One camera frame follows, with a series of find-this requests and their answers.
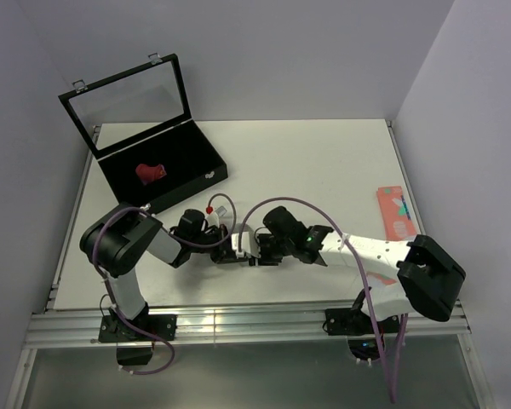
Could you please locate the black display case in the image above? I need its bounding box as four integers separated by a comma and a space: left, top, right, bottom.
59, 54, 228, 213

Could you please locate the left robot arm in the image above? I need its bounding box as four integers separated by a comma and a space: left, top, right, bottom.
79, 204, 238, 340

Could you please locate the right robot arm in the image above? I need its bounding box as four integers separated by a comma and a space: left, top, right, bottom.
260, 206, 466, 332

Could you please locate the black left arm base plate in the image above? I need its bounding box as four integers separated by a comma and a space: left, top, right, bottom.
98, 314, 177, 343

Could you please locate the aluminium frame rail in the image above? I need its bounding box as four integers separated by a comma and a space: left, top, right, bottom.
23, 300, 472, 350

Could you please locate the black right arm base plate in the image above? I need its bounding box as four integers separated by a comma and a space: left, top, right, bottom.
322, 308, 399, 337

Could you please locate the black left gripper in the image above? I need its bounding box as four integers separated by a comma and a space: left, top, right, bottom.
189, 226, 246, 265

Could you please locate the maroon sock with orange cuff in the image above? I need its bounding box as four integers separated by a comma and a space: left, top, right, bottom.
135, 164, 167, 186

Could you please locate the pink patterned sock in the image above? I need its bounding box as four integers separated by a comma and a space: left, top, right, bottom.
376, 186, 418, 241

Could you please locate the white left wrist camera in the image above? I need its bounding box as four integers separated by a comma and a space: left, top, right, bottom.
205, 205, 227, 227

